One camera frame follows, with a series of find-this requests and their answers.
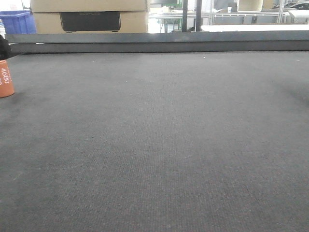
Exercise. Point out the black vertical post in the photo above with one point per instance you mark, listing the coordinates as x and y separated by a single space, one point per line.
198 15
184 17

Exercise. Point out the blue plastic crate background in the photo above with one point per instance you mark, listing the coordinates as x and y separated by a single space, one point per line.
18 22

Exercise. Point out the cardboard box with black print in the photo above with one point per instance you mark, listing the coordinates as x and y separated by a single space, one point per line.
90 16

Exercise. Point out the black vertical post right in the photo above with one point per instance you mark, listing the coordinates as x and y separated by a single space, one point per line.
198 15

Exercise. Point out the dark grey table edge rail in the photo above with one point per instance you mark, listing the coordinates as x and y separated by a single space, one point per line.
160 43

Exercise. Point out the black vertical post left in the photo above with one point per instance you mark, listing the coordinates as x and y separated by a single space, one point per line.
184 17

